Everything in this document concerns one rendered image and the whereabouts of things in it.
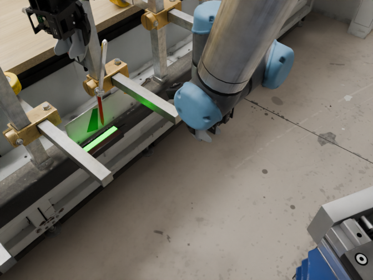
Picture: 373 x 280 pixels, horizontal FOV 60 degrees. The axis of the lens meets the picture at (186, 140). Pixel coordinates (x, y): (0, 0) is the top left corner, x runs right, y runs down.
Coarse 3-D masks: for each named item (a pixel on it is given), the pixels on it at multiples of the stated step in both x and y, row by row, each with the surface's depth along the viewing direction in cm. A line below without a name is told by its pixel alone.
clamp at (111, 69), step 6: (108, 66) 96; (114, 66) 96; (120, 66) 96; (126, 66) 97; (108, 72) 94; (114, 72) 94; (120, 72) 96; (126, 72) 98; (90, 78) 92; (108, 78) 94; (84, 84) 93; (90, 84) 91; (96, 84) 92; (108, 84) 95; (90, 90) 92; (108, 90) 96
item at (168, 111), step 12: (84, 60) 100; (120, 84) 93; (132, 84) 92; (132, 96) 93; (144, 96) 89; (156, 96) 89; (156, 108) 88; (168, 108) 86; (168, 120) 87; (180, 120) 87
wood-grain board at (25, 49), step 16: (0, 0) 116; (16, 0) 116; (96, 0) 116; (0, 16) 109; (16, 16) 109; (32, 16) 109; (96, 16) 109; (112, 16) 109; (0, 32) 102; (16, 32) 102; (32, 32) 102; (0, 48) 97; (16, 48) 97; (32, 48) 97; (48, 48) 97; (0, 64) 91; (16, 64) 91; (32, 64) 95
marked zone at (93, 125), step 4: (96, 108) 96; (92, 112) 96; (96, 112) 97; (92, 116) 96; (96, 116) 98; (92, 120) 97; (96, 120) 99; (92, 124) 98; (96, 124) 100; (88, 128) 98; (92, 128) 99; (96, 128) 101
